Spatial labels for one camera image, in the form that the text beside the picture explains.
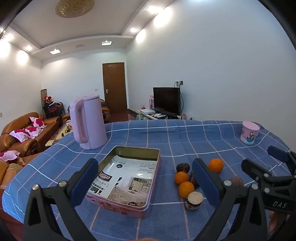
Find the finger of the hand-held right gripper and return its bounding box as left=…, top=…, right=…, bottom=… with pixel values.
left=267, top=146, right=296, bottom=173
left=241, top=158, right=296, bottom=194

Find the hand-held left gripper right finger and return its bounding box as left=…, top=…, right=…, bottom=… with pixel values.
left=191, top=158, right=269, bottom=241

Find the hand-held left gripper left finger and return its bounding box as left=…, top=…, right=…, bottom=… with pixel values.
left=23, top=158, right=100, bottom=241

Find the orange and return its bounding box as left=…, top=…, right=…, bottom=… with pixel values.
left=208, top=158, right=224, bottom=174
left=179, top=181, right=195, bottom=199
left=174, top=171, right=189, bottom=185

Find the smooth purple passion fruit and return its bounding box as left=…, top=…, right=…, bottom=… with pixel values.
left=228, top=176, right=244, bottom=188

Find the pink tin box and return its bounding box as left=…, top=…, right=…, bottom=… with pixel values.
left=85, top=146, right=161, bottom=219

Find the person's right hand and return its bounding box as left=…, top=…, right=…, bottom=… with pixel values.
left=268, top=210, right=289, bottom=235

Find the pink cartoon print cup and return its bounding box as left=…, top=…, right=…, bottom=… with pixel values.
left=240, top=121, right=260, bottom=145

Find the printed paper leaflet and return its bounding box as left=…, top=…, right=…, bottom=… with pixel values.
left=87, top=155, right=158, bottom=209

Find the wooden coffee table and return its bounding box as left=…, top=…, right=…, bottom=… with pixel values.
left=45, top=119, right=74, bottom=147

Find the pink electric kettle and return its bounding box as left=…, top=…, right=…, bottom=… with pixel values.
left=69, top=94, right=108, bottom=150

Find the long brown leather sofa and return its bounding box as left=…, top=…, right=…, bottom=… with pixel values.
left=0, top=112, right=63, bottom=160

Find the blue checked tablecloth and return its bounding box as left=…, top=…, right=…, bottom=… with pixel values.
left=2, top=119, right=296, bottom=241

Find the pink floral pillow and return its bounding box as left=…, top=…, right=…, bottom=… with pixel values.
left=22, top=126, right=43, bottom=139
left=0, top=150, right=20, bottom=162
left=29, top=116, right=47, bottom=128
left=9, top=129, right=31, bottom=143

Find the brown leather armchair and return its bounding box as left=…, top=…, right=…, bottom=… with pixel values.
left=0, top=151, right=42, bottom=193

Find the brown leather corner sofa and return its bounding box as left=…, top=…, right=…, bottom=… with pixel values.
left=99, top=99, right=112, bottom=123

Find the stack of black chairs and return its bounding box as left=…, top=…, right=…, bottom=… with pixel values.
left=43, top=101, right=67, bottom=118

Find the white tv stand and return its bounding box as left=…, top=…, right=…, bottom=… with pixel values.
left=136, top=109, right=178, bottom=121

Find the black flat television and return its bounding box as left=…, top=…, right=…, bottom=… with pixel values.
left=153, top=87, right=181, bottom=115

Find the brown wooden door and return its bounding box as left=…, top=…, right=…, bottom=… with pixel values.
left=102, top=62, right=127, bottom=114

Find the round golden ceiling lamp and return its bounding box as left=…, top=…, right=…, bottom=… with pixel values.
left=55, top=0, right=95, bottom=18

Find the black power cable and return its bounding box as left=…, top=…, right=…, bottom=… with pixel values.
left=174, top=82, right=185, bottom=116

